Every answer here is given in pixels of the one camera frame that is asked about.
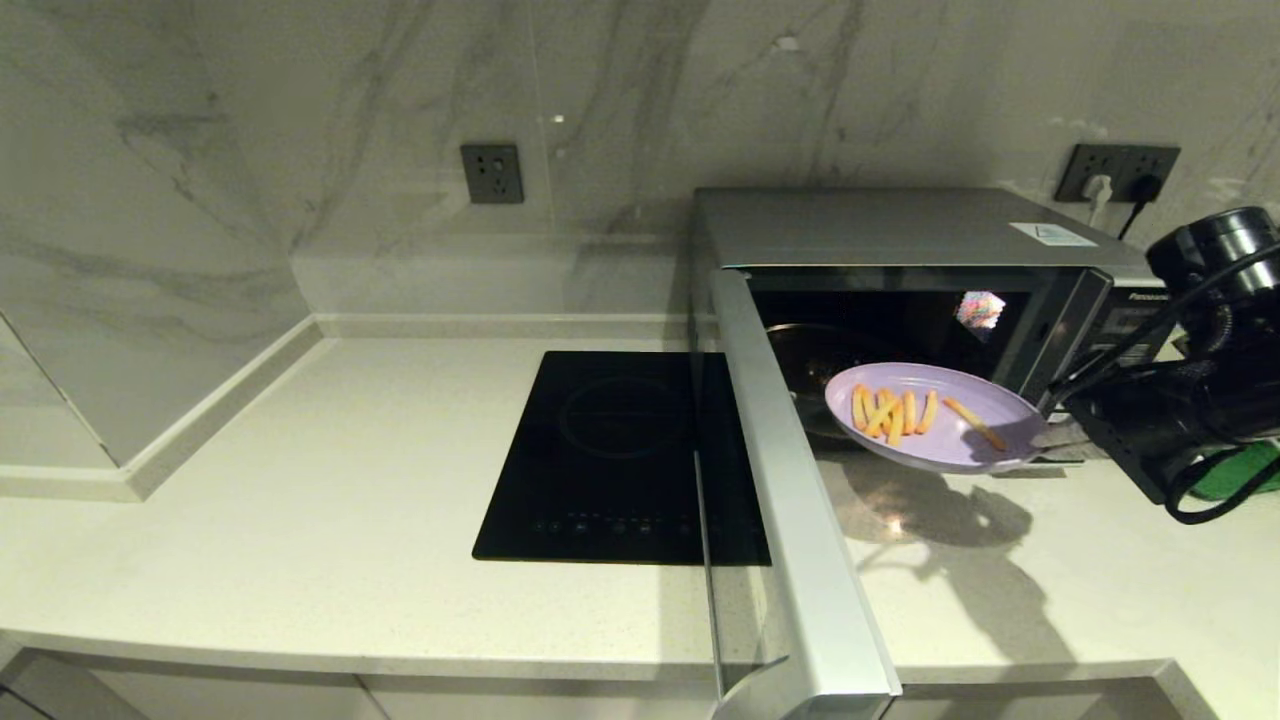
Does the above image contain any grey cabinet front panel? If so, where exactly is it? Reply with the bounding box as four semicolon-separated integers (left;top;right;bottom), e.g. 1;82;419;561
895;680;1166;720

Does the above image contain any black cylindrical wrist camera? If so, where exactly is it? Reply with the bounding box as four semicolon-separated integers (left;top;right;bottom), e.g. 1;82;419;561
1145;206;1280;306

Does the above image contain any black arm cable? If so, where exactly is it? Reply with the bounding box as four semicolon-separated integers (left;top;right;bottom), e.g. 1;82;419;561
1163;443;1280;527
1045;243;1280;416

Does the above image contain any black glass microwave door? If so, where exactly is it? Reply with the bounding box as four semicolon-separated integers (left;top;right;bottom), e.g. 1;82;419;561
690;268;903;720

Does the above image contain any grey single wall socket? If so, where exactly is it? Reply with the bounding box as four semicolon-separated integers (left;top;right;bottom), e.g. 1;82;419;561
460;144;525;205

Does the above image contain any white label sticker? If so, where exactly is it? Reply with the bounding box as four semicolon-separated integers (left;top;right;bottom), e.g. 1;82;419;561
1010;222;1099;248

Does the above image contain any black induction cooktop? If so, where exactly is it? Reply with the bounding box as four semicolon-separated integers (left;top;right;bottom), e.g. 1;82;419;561
472;351;773;567

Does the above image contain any purple round plate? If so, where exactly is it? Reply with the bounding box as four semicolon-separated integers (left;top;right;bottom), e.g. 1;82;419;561
824;362;1051;476

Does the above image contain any silver Panasonic microwave oven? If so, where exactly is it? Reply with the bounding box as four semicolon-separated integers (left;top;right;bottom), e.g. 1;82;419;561
690;188;1179;471

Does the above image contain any grey double wall socket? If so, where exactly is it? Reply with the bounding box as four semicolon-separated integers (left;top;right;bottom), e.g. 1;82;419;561
1055;145;1181;204

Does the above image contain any green plastic tray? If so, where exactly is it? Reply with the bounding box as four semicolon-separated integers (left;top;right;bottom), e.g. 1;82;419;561
1188;440;1280;501

